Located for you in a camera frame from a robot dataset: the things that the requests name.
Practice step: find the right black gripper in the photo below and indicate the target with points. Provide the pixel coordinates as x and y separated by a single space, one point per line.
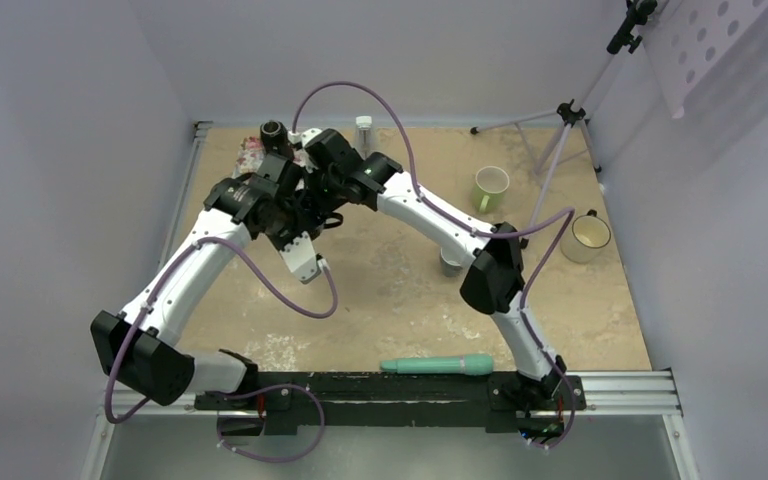
327 204

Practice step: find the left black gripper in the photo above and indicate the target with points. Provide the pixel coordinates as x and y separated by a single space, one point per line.
302 224

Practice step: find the black mug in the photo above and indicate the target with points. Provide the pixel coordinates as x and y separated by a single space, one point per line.
274 138

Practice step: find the grey mug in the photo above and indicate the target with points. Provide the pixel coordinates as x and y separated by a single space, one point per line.
450 263

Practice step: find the green mug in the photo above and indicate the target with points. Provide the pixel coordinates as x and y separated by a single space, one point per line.
489 189

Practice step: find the teal cylindrical tool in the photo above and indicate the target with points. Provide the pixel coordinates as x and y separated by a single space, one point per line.
468 364

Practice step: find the cream mug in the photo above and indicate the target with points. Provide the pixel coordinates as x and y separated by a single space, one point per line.
586 237

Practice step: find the perforated music stand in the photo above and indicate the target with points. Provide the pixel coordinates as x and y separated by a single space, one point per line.
676 95

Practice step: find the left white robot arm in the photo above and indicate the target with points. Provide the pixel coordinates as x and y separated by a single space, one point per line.
137 344

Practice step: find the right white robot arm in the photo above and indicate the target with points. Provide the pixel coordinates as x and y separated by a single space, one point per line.
493 285

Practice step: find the white metronome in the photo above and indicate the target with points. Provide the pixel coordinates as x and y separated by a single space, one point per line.
364 136

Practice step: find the floral tray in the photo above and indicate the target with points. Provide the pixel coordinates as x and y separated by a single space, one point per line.
252 152

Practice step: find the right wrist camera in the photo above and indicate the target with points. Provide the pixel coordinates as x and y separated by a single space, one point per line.
299 140

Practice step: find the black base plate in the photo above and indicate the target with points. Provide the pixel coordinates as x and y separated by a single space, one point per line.
501 402

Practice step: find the aluminium frame rail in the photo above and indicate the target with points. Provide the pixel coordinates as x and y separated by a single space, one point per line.
607 394

